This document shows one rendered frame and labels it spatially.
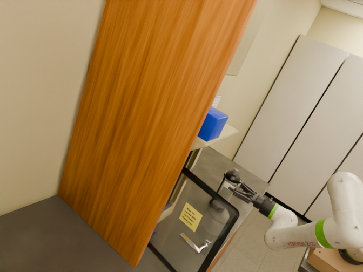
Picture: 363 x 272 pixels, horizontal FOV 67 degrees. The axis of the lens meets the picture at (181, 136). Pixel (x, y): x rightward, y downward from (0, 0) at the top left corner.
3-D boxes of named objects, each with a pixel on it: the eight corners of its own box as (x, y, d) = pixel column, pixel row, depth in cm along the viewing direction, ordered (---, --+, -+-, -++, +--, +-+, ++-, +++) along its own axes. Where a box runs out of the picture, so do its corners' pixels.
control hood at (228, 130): (169, 151, 98) (180, 127, 94) (208, 136, 125) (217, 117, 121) (195, 169, 93) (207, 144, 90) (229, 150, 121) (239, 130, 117)
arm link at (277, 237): (340, 232, 114) (321, 213, 114) (330, 255, 108) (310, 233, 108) (281, 238, 144) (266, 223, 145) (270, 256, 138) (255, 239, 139)
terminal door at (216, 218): (139, 236, 114) (173, 157, 99) (192, 293, 99) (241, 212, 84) (138, 236, 113) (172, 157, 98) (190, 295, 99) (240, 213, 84)
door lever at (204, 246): (186, 232, 98) (189, 226, 97) (206, 251, 93) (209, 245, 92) (177, 238, 93) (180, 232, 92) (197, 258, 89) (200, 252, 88)
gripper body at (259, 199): (267, 196, 151) (252, 186, 155) (263, 201, 144) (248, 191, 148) (261, 206, 154) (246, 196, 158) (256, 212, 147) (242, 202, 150)
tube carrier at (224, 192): (206, 202, 161) (221, 173, 153) (214, 196, 170) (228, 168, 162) (222, 213, 157) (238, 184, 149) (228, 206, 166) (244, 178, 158)
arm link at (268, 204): (264, 221, 145) (268, 214, 153) (275, 204, 141) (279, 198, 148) (254, 214, 147) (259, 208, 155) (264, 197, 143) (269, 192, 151)
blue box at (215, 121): (183, 128, 95) (193, 104, 91) (196, 124, 103) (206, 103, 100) (207, 142, 91) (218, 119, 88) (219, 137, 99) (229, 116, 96)
